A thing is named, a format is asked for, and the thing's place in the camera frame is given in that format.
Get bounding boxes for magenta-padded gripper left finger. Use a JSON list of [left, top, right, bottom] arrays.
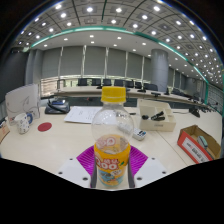
[[57, 145, 99, 190]]

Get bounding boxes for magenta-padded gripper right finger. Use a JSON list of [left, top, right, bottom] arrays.
[[127, 145, 168, 189]]

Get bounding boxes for yellow-capped clear drink bottle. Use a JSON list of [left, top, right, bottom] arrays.
[[91, 85, 135, 189]]

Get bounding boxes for red and white cardboard box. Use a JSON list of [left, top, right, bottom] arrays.
[[176, 124, 223, 165]]

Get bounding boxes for small beige open box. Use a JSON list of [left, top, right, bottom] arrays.
[[137, 98, 177, 133]]

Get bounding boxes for flat round red coaster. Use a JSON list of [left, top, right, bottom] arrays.
[[37, 121, 53, 133]]

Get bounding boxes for white printed paper sheet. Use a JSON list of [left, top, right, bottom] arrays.
[[63, 105, 103, 125]]

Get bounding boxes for long curved conference desk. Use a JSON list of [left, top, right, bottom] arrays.
[[49, 85, 214, 110]]

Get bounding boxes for white copy paper box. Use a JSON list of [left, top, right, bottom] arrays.
[[4, 83, 42, 126]]

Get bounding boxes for row of black office chairs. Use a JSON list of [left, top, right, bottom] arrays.
[[76, 77, 160, 92]]

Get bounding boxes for group of round ceiling lights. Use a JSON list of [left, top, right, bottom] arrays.
[[18, 1, 222, 80]]

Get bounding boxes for white mug with blue handle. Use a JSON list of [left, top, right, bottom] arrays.
[[13, 112, 35, 135]]

